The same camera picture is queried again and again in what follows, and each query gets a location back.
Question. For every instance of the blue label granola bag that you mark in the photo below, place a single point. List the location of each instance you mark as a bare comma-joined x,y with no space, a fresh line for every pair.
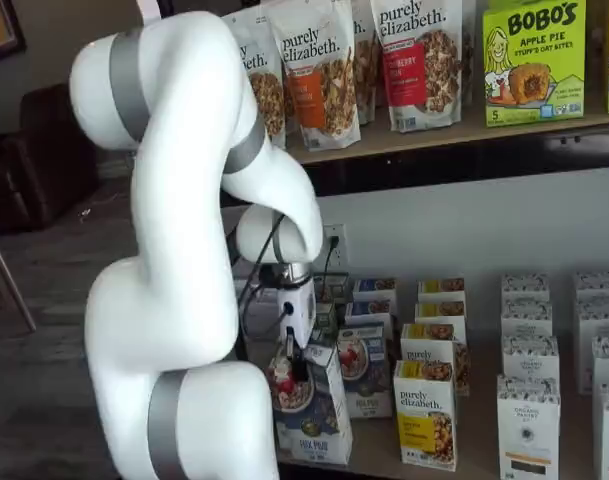
266,95

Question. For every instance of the yellow purely elizabeth box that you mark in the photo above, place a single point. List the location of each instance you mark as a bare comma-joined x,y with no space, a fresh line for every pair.
425,420
441,311
441,289
429,345

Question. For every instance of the blue flax plus oatmeal box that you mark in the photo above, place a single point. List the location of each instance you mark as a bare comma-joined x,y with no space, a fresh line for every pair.
366,370
369,312
314,410
375,289

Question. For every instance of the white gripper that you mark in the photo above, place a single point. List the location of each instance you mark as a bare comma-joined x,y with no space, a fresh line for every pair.
299,310

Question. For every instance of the metal leg stool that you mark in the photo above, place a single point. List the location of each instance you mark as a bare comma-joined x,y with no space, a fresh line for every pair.
9,280

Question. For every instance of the white wall outlet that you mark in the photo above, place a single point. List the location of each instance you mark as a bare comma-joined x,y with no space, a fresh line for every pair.
341,257

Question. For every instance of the dark brown armchair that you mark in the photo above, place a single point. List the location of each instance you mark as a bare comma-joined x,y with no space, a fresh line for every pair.
44,165

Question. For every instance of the green apple cinnamon oatmeal box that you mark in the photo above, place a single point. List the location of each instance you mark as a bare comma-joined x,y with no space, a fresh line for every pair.
326,317
334,287

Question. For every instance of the green Bobo's apple pie box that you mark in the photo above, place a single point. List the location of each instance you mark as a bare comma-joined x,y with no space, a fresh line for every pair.
534,65

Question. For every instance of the wooden shelf board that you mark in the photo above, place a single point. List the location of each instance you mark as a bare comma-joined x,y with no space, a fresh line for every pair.
434,140

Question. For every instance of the brown cardboard shelf board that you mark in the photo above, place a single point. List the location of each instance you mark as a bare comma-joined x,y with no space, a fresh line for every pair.
484,410

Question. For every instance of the dark framed wall picture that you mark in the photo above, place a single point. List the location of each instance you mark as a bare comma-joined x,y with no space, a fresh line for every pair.
1,30

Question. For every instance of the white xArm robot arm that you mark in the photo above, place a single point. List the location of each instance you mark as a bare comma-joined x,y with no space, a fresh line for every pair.
184,250

